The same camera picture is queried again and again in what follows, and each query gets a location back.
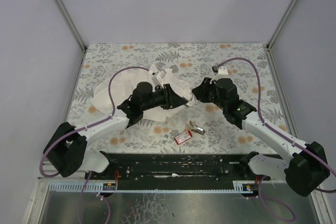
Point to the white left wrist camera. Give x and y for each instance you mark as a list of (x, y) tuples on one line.
[(158, 78)]

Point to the white cable duct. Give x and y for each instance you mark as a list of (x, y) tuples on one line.
[(167, 185)]

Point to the red white staples box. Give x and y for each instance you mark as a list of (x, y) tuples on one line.
[(183, 137)]

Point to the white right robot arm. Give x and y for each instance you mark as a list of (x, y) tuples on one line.
[(302, 166)]

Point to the left aluminium frame post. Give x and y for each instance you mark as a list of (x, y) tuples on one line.
[(70, 24)]

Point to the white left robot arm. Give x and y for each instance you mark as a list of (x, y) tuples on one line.
[(67, 149)]

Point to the right aluminium frame post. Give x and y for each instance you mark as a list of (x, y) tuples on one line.
[(282, 23)]

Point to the floral table mat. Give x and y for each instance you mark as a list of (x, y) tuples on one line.
[(247, 66)]

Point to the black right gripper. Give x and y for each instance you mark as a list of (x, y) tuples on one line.
[(206, 91)]

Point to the brown small stapler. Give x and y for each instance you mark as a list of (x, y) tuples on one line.
[(196, 129)]

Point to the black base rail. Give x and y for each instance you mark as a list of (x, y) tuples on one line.
[(133, 166)]

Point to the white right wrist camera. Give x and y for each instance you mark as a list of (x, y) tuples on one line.
[(220, 72)]

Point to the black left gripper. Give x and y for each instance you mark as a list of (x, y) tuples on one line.
[(168, 96)]

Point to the aluminium frame post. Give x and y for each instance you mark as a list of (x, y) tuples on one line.
[(282, 23), (70, 24)]

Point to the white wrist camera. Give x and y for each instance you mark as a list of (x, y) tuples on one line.
[(220, 72), (158, 78)]

